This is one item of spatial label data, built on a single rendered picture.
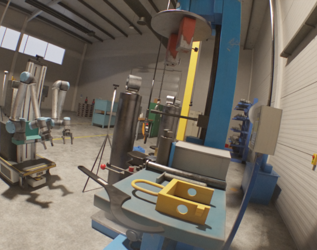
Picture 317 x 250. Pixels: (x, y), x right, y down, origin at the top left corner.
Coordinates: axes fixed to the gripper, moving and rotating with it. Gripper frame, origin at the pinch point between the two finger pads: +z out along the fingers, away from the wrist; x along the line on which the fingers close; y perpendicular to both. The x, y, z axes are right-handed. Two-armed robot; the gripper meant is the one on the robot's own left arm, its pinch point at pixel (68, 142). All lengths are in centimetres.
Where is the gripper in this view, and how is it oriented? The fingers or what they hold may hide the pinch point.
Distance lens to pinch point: 239.6
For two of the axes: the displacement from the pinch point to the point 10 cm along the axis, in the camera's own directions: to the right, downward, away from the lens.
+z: 1.6, 9.7, -1.8
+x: 3.6, 1.1, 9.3
